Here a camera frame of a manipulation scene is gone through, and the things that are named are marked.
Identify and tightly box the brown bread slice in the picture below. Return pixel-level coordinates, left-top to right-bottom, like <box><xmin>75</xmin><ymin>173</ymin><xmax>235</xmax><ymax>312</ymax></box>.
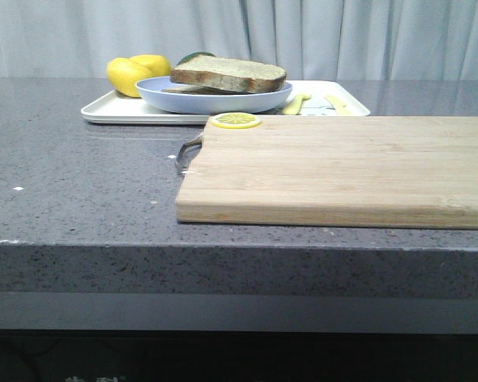
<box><xmin>170</xmin><ymin>55</ymin><xmax>287</xmax><ymax>94</ymax></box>

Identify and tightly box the yellow plastic knife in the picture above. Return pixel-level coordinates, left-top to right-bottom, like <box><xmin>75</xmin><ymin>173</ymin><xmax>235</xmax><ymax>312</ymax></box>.
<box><xmin>324</xmin><ymin>94</ymin><xmax>355</xmax><ymax>116</ymax></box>

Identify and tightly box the grey curtain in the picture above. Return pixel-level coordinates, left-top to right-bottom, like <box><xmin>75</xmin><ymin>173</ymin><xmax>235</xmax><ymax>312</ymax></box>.
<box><xmin>0</xmin><ymin>1</ymin><xmax>478</xmax><ymax>80</ymax></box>

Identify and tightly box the green lime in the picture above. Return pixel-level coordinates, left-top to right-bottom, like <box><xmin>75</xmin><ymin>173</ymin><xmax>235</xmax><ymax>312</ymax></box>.
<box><xmin>178</xmin><ymin>51</ymin><xmax>214</xmax><ymax>65</ymax></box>

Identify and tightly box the yellow plastic fork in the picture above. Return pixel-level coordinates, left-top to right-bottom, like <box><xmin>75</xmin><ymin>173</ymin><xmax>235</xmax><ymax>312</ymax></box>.
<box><xmin>281</xmin><ymin>93</ymin><xmax>311</xmax><ymax>115</ymax></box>

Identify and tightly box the white rectangular tray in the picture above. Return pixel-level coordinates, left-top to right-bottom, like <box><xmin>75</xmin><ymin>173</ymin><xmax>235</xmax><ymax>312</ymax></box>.
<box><xmin>80</xmin><ymin>80</ymin><xmax>370</xmax><ymax>126</ymax></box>

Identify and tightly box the wooden cutting board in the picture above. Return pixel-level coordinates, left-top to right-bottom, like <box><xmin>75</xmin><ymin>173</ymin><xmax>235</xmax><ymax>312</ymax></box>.
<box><xmin>175</xmin><ymin>116</ymin><xmax>478</xmax><ymax>229</ymax></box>

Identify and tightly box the yellow lemon slice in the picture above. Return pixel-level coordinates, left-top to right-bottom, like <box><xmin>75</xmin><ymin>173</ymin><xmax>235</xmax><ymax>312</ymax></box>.
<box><xmin>210</xmin><ymin>111</ymin><xmax>261</xmax><ymax>129</ymax></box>

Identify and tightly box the light blue plate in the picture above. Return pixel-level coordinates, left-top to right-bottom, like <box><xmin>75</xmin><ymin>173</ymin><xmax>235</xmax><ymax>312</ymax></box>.
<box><xmin>135</xmin><ymin>76</ymin><xmax>292</xmax><ymax>115</ymax></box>

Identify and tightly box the bottom bread slice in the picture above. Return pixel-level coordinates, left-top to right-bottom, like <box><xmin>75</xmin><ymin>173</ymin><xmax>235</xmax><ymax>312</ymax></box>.
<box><xmin>162</xmin><ymin>84</ymin><xmax>247</xmax><ymax>95</ymax></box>

